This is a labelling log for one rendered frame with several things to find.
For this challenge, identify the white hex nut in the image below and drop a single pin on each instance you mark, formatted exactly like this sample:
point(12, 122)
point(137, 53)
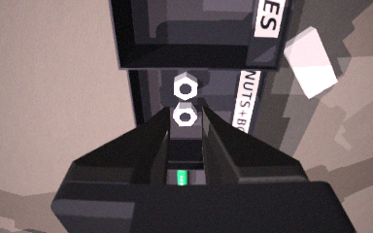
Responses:
point(185, 114)
point(185, 86)

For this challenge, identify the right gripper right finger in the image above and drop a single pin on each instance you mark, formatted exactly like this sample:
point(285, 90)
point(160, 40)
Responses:
point(242, 157)

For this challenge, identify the green battery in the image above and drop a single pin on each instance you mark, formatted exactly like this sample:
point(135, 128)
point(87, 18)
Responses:
point(182, 177)

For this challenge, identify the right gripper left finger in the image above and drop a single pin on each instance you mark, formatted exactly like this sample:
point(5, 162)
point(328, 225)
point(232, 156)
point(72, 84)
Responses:
point(130, 156)

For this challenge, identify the black three-compartment bin rack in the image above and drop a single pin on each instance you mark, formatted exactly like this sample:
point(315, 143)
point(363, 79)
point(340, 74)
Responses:
point(158, 40)

